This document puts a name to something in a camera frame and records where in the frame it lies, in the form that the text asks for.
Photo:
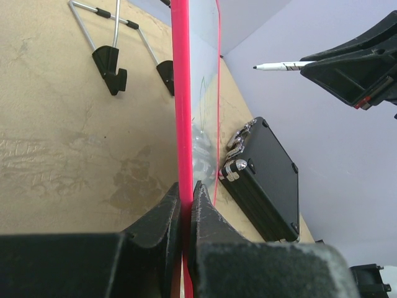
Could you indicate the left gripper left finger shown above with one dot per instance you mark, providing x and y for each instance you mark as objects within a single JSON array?
[{"x": 144, "y": 260}]

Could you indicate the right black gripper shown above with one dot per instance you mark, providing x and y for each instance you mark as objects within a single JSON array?
[{"x": 358, "y": 73}]

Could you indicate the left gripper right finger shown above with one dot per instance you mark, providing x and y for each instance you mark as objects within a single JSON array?
[{"x": 222, "y": 263}]

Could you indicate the white whiteboard marker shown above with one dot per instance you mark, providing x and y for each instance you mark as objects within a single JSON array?
[{"x": 283, "y": 66}]

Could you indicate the pink framed whiteboard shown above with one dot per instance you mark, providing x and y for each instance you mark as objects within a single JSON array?
[{"x": 196, "y": 43}]

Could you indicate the black hard case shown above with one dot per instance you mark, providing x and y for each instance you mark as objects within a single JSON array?
[{"x": 263, "y": 180}]

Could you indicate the wire whiteboard stand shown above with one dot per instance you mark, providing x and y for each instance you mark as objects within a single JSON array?
[{"x": 106, "y": 56}]

